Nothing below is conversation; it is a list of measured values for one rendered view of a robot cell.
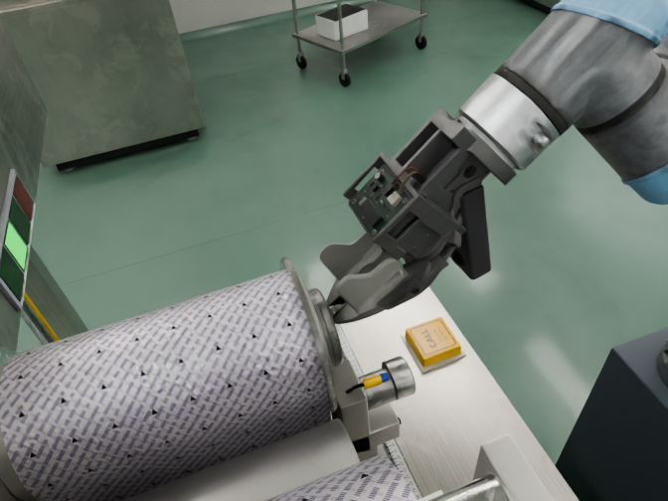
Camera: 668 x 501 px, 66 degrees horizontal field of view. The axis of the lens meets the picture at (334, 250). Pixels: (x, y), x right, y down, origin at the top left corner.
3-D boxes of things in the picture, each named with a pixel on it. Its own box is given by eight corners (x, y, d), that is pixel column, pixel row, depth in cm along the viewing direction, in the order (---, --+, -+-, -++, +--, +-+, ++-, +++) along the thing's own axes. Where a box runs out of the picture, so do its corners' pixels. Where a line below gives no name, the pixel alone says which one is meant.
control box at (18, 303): (23, 310, 67) (-6, 272, 62) (17, 311, 67) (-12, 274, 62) (36, 203, 84) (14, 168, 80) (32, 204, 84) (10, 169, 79)
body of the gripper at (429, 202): (335, 198, 46) (431, 92, 42) (392, 234, 52) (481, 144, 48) (369, 250, 41) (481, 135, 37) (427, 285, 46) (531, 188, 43)
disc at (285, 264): (346, 443, 46) (322, 326, 37) (340, 445, 46) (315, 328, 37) (300, 336, 58) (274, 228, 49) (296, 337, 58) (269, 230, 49)
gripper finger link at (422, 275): (361, 281, 48) (423, 214, 46) (372, 287, 49) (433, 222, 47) (383, 315, 45) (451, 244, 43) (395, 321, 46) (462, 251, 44)
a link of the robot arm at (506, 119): (517, 110, 47) (578, 154, 41) (480, 147, 48) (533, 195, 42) (477, 61, 42) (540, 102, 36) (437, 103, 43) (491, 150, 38)
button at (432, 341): (460, 354, 85) (462, 345, 84) (422, 368, 84) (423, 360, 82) (440, 323, 90) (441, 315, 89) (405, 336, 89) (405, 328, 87)
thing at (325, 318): (332, 308, 43) (310, 275, 50) (310, 316, 43) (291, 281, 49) (349, 379, 46) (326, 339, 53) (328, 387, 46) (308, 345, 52)
